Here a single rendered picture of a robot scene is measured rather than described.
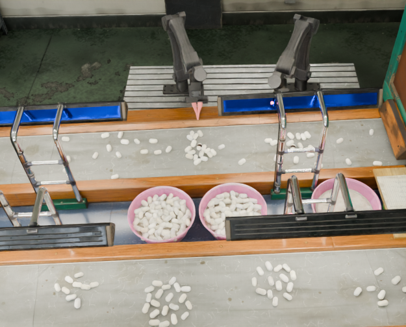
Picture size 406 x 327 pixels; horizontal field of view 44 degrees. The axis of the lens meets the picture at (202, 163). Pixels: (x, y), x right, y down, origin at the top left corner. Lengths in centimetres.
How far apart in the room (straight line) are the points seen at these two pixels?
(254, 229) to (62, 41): 310
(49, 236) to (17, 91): 244
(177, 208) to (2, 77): 243
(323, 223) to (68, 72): 281
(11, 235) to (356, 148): 144
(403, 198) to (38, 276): 141
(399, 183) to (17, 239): 143
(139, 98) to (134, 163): 51
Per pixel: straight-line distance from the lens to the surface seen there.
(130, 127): 237
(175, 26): 236
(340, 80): 274
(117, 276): 192
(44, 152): 238
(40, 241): 166
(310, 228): 160
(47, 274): 200
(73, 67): 406
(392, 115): 232
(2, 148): 248
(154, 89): 267
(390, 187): 214
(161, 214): 204
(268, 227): 157
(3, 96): 399
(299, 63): 251
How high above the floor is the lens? 239
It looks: 49 degrees down
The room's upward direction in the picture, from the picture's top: 4 degrees counter-clockwise
